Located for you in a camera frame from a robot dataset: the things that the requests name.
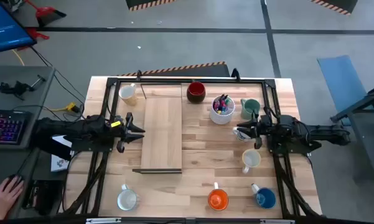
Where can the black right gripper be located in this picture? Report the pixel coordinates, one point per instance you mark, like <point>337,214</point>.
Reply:
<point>267,130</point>

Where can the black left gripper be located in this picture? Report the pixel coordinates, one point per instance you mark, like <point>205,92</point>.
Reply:
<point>116,133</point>

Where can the navy white patterned mug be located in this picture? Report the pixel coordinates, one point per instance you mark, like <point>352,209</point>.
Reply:
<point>239,135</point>

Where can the green mug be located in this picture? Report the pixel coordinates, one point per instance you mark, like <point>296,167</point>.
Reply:
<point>250,107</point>

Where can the white mug red floral print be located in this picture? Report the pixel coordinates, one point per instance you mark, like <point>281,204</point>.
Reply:
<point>251,159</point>

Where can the yellow mug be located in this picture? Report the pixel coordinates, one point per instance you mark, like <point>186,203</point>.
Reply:
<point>127,93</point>

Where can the red white lattice mug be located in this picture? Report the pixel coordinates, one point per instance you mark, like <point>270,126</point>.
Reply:
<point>127,199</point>

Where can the black mug red inside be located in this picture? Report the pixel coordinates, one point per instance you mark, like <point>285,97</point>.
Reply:
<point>196,88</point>

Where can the blue ribbed mug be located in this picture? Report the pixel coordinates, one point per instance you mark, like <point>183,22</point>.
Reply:
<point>266,198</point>

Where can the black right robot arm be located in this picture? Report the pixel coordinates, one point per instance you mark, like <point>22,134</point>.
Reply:
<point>326,132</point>

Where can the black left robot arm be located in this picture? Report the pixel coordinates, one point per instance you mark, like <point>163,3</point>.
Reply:
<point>81,129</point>

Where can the yellow tag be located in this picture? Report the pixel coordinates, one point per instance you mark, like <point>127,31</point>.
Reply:
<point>115,124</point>

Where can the white textured pen holder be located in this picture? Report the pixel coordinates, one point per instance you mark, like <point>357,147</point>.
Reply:
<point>221,119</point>

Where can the pink marker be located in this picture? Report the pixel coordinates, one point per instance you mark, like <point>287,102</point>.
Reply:
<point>216,105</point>

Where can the black marker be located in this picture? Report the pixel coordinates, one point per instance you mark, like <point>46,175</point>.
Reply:
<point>223,97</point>

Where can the yellow power plug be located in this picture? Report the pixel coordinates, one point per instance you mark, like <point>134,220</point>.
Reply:
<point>71,106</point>

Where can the white printed box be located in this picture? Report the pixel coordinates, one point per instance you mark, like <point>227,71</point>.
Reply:
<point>59,163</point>

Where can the black hazard striped ramp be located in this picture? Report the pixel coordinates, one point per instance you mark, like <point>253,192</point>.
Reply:
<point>189,71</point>
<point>143,3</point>
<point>339,4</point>

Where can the blue floor mat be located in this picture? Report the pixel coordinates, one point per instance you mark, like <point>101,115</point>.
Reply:
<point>342,81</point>

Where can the black bag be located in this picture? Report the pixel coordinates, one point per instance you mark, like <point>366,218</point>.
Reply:
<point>46,196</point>

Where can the dark metal desk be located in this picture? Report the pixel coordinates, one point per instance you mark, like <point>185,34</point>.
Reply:
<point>364,124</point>

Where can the black clamp tool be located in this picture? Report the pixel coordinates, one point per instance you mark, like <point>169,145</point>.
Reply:
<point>15,87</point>

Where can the backlit black keyboard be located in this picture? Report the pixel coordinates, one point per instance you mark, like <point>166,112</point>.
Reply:
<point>4,127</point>

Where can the grey side table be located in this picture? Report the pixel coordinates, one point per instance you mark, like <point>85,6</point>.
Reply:
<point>15,74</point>

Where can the black computer mouse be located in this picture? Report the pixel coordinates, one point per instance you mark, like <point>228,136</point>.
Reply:
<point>10,178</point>

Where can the red plastic base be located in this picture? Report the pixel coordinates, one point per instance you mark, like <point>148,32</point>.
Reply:
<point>35,33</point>

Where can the person's hand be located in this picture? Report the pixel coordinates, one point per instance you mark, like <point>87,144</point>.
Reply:
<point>4,199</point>

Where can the red dustpan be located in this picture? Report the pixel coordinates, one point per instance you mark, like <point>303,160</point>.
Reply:
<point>45,12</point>

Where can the computer monitor blue screen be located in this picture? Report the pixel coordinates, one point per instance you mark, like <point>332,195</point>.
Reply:
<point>3,28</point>

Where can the wooden shelf black metal frame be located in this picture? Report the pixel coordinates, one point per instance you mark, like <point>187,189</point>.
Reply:
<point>161,133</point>

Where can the black metal rig frame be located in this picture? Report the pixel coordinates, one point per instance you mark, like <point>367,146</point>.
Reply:
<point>245,81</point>

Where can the black frame clamp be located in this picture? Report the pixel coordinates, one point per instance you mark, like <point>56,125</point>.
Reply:
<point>138,74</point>
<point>235,74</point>

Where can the silver metal bracket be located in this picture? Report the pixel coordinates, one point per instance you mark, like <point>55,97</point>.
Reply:
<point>102,221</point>
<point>277,221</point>

